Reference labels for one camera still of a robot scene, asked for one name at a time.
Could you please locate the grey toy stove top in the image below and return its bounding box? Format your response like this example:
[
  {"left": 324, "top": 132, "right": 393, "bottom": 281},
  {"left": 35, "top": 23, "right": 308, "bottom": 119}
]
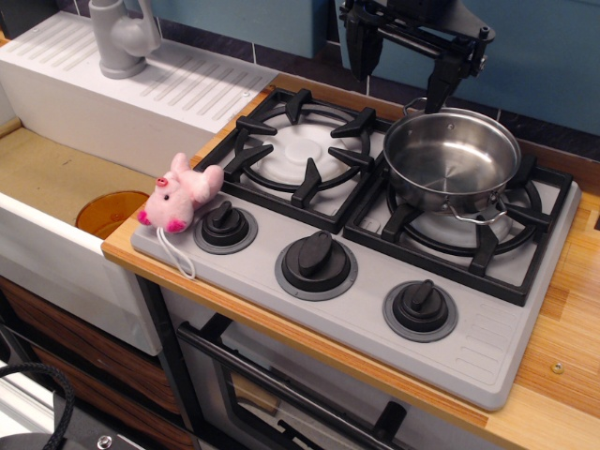
[{"left": 131, "top": 89, "right": 581, "bottom": 411}]

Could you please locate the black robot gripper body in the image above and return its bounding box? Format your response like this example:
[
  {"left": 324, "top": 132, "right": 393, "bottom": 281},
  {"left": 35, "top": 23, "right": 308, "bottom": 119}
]
[{"left": 340, "top": 1, "right": 496, "bottom": 60}]

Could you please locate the black stove knob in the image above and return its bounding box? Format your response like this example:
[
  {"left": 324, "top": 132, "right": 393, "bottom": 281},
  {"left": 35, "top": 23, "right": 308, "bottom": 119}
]
[
  {"left": 193, "top": 201, "right": 258, "bottom": 255},
  {"left": 382, "top": 279, "right": 458, "bottom": 343},
  {"left": 275, "top": 231, "right": 358, "bottom": 302}
]

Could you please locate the black left burner grate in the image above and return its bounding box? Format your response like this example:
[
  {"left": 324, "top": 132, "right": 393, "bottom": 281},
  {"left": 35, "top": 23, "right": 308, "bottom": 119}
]
[{"left": 195, "top": 89, "right": 392, "bottom": 233}]

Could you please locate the black middle stove knob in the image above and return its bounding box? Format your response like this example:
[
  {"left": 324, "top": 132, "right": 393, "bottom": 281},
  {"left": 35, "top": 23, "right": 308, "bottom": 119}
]
[{"left": 275, "top": 231, "right": 358, "bottom": 302}]

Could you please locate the white toy sink unit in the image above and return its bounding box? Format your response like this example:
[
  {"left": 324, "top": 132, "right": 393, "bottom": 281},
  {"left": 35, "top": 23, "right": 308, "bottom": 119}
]
[{"left": 1, "top": 12, "right": 275, "bottom": 355}]

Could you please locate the wooden drawer unit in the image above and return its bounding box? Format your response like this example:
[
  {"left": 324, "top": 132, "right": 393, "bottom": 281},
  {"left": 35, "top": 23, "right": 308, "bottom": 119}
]
[{"left": 1, "top": 278, "right": 199, "bottom": 449}]

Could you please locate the pink stuffed pig toy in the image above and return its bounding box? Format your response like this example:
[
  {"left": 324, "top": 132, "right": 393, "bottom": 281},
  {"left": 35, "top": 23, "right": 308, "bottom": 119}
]
[{"left": 137, "top": 153, "right": 224, "bottom": 279}]

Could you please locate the black oven door handle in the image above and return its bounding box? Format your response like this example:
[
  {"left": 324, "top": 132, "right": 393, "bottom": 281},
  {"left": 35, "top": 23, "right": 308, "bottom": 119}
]
[{"left": 176, "top": 314, "right": 406, "bottom": 449}]

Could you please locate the black braided cable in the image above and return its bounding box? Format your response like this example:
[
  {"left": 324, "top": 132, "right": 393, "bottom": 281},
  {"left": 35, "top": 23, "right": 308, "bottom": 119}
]
[{"left": 0, "top": 361, "right": 76, "bottom": 450}]

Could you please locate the black left stove knob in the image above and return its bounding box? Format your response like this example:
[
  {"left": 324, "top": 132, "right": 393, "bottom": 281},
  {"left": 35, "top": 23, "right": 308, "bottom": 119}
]
[{"left": 193, "top": 201, "right": 258, "bottom": 255}]

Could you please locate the toy oven door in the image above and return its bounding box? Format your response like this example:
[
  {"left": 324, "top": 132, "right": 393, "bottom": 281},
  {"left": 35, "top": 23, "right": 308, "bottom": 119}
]
[{"left": 174, "top": 314, "right": 494, "bottom": 449}]

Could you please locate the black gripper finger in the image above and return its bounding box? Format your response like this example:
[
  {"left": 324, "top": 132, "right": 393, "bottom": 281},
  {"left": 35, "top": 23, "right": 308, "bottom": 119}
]
[
  {"left": 425, "top": 47, "right": 473, "bottom": 113},
  {"left": 344, "top": 11, "right": 383, "bottom": 81}
]

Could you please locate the black right burner grate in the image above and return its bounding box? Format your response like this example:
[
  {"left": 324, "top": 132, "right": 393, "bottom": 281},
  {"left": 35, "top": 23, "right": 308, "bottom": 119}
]
[{"left": 343, "top": 132, "right": 579, "bottom": 307}]

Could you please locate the teal wall cabinet left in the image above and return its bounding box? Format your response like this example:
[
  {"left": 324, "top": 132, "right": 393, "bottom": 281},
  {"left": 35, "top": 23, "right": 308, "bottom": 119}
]
[{"left": 152, "top": 0, "right": 329, "bottom": 57}]

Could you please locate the stainless steel pan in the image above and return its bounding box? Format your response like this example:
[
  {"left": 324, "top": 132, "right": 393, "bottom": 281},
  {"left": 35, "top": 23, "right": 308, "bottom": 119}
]
[{"left": 382, "top": 108, "right": 521, "bottom": 225}]

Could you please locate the black right stove knob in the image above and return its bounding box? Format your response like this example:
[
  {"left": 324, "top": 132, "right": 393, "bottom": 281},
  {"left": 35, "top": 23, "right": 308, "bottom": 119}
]
[{"left": 382, "top": 279, "right": 458, "bottom": 343}]

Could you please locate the black burner grate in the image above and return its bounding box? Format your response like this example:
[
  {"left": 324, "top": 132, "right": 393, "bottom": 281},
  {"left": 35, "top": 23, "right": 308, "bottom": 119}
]
[
  {"left": 195, "top": 89, "right": 392, "bottom": 233},
  {"left": 343, "top": 132, "right": 579, "bottom": 307}
]

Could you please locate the teal wall cabinet right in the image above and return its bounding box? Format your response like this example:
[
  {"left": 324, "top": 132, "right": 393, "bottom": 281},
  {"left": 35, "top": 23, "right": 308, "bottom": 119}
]
[{"left": 339, "top": 1, "right": 599, "bottom": 134}]

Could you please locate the orange plastic plate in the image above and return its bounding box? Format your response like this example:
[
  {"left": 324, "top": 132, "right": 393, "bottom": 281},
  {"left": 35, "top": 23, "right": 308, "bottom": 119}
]
[{"left": 75, "top": 191, "right": 149, "bottom": 239}]

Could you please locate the teal wall cabinet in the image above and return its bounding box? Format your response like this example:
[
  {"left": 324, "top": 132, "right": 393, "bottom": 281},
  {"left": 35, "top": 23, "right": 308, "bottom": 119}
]
[
  {"left": 339, "top": 1, "right": 599, "bottom": 134},
  {"left": 152, "top": 0, "right": 329, "bottom": 57}
]

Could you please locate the grey toy faucet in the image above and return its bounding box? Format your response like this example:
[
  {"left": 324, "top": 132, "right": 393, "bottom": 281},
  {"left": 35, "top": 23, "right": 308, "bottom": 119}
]
[{"left": 89, "top": 0, "right": 161, "bottom": 80}]

